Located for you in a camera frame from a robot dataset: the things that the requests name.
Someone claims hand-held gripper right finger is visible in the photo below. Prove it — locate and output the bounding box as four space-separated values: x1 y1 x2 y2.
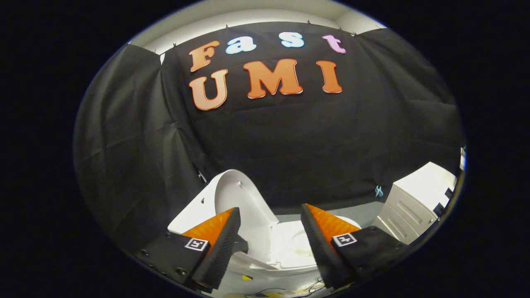
300 203 409 289

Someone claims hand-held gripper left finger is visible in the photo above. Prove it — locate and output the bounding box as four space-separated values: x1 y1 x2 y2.
135 207 241 293

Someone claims white toilet lid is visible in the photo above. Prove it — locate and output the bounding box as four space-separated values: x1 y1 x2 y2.
214 169 279 264

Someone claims white toilet seat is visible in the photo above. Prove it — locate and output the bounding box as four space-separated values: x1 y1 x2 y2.
271 215 361 269

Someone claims white toilet body with tank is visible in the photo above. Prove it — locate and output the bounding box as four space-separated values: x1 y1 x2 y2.
168 173 332 277

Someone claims black backdrop cloth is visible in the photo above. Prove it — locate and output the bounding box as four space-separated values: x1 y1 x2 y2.
74 22 463 253

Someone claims white drawer cabinet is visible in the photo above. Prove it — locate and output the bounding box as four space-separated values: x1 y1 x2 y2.
372 161 458 245

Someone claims tangle of black cables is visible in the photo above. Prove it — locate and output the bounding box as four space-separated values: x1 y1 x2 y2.
243 277 328 298

